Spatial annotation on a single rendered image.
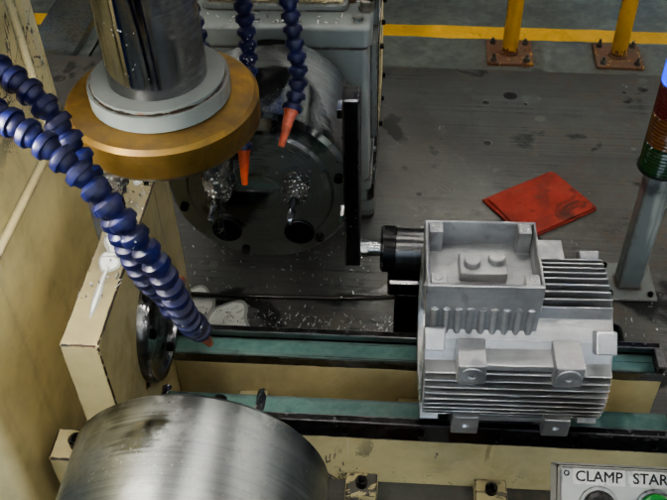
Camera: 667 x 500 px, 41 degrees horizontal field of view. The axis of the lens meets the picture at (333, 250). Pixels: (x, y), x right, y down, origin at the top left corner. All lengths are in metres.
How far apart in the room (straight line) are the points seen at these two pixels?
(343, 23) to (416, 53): 2.17
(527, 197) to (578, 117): 0.28
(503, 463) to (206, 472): 0.47
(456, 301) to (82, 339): 0.38
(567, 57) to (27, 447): 2.79
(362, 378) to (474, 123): 0.71
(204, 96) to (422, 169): 0.85
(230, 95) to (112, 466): 0.34
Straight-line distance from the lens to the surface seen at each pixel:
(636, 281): 1.41
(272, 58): 1.21
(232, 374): 1.18
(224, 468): 0.76
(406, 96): 1.77
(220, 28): 1.30
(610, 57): 3.51
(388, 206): 1.51
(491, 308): 0.93
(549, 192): 1.56
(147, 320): 1.00
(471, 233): 0.98
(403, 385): 1.16
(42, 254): 1.06
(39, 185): 1.05
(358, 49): 1.30
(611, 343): 0.96
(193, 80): 0.80
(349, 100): 0.97
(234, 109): 0.81
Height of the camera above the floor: 1.79
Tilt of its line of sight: 44 degrees down
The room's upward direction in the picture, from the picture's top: 2 degrees counter-clockwise
